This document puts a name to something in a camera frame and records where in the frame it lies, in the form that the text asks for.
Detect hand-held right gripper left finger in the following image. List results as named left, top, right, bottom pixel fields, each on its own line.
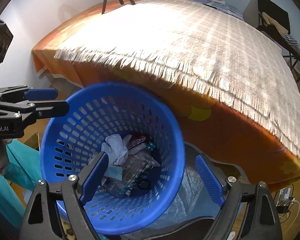
left=19, top=152, right=109, bottom=240

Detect blue perforated plastic basket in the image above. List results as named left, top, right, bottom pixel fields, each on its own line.
left=40, top=81, right=186, bottom=235

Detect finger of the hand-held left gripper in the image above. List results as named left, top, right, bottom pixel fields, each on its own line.
left=0, top=85, right=58, bottom=101
left=0, top=99, right=70, bottom=121

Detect bed with orange sheet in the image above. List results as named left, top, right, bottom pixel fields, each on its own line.
left=31, top=0, right=300, bottom=193

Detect black bin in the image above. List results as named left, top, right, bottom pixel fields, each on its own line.
left=107, top=141, right=248, bottom=240

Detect person's teal pants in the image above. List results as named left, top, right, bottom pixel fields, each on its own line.
left=0, top=140, right=42, bottom=230

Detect red snack packet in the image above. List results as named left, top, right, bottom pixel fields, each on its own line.
left=127, top=134, right=148, bottom=153

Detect patterned floor mat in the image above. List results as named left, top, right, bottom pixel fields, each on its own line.
left=60, top=220, right=75, bottom=240

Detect black ring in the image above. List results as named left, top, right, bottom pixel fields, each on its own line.
left=137, top=177, right=150, bottom=190

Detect black metal rack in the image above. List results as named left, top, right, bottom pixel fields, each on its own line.
left=257, top=11, right=300, bottom=83

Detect striped cloth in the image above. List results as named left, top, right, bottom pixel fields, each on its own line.
left=282, top=33, right=300, bottom=58

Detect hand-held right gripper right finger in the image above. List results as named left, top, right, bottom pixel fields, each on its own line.
left=195, top=155, right=283, bottom=240

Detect beige fringed blanket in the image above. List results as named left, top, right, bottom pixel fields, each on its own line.
left=54, top=0, right=300, bottom=167

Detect beige cloth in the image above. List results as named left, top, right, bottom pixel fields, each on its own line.
left=261, top=12, right=289, bottom=34

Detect clear plastic bottle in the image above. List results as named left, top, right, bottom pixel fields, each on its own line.
left=107, top=141, right=163, bottom=195

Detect clear plastic bin liner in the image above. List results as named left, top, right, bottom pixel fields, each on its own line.
left=145, top=165, right=224, bottom=233

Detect white tissue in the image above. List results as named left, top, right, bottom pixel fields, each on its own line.
left=101, top=134, right=129, bottom=166

